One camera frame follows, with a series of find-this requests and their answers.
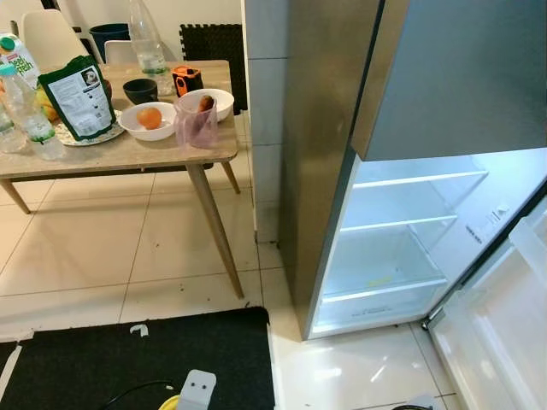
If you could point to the grey plastic chair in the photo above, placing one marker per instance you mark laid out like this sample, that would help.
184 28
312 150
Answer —
120 53

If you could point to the white plastic chair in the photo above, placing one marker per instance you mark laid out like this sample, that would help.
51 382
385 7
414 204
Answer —
51 38

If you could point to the round orange fruit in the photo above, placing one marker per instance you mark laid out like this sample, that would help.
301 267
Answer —
149 118

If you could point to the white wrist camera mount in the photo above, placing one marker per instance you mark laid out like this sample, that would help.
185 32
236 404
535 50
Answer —
419 401
197 391

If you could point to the orange black device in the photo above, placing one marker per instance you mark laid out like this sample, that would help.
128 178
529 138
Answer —
187 81

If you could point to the pink translucent plastic cup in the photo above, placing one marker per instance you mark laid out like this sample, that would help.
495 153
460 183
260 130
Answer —
198 132

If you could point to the patterned round plate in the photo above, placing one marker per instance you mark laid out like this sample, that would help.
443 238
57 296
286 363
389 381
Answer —
107 137

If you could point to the silver two-door fridge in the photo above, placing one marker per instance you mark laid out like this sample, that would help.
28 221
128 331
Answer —
316 171

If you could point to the white floor strip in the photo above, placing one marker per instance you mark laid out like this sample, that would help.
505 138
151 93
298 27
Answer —
8 367

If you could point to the dark blue bin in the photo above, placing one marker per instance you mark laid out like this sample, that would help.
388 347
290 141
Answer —
109 38

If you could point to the black bowl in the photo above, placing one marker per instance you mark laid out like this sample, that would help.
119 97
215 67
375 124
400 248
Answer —
140 92

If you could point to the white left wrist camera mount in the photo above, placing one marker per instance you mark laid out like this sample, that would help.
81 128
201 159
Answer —
197 391

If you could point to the glass fridge shelf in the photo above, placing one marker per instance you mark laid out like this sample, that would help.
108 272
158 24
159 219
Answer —
385 286
419 178
397 223

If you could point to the dark green printed pouch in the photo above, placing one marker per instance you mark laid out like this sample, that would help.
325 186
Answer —
79 101

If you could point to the white oval bowl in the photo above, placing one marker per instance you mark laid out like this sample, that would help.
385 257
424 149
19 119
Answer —
224 101
130 128

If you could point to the teal-cap water bottle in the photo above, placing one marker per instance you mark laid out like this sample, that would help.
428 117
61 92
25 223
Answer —
34 120
8 132

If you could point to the white tape scrap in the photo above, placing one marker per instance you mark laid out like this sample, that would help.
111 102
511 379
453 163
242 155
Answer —
138 330

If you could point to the black floor rug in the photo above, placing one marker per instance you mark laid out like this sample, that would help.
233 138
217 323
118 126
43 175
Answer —
85 367

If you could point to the large clear teal-cap bottle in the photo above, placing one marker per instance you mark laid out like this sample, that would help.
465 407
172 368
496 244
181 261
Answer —
149 43

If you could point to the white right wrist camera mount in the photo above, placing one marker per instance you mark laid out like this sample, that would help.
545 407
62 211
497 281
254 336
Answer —
419 401

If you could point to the brown food piece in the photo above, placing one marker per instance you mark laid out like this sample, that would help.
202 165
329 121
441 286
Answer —
206 103

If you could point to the light wooden dining table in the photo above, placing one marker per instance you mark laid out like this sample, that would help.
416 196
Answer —
128 155

